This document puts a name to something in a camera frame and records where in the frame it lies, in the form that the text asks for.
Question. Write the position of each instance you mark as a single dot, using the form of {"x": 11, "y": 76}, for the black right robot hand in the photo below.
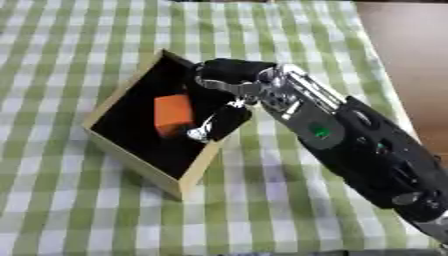
{"x": 232, "y": 72}

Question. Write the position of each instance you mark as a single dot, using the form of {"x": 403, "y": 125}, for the orange rectangular block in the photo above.
{"x": 172, "y": 114}

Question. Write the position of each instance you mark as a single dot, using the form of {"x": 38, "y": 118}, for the silver and black right robot arm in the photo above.
{"x": 356, "y": 140}

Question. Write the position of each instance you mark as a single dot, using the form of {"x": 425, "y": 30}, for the tan cardboard box black inside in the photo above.
{"x": 153, "y": 124}

